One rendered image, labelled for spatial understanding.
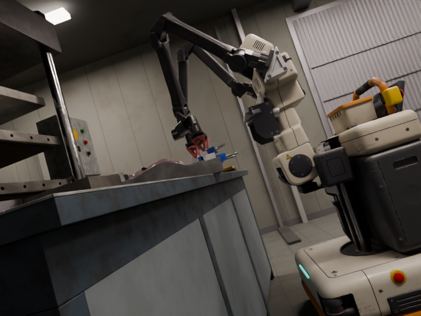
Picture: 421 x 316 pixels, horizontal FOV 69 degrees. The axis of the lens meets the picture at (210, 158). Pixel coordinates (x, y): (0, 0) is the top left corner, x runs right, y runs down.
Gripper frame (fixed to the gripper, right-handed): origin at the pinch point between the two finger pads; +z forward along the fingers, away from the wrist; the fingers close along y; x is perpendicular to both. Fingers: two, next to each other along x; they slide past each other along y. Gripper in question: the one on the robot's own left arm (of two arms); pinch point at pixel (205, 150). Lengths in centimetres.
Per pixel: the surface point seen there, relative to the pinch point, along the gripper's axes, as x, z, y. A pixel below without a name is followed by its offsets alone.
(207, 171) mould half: 4.3, 18.5, 34.5
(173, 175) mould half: -7.1, 14.8, 38.6
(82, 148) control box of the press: -79, -48, -23
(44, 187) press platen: -78, -16, 21
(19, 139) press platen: -74, -39, 32
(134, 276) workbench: -2, 43, 93
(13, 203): -78, -7, 40
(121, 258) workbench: -2, 40, 97
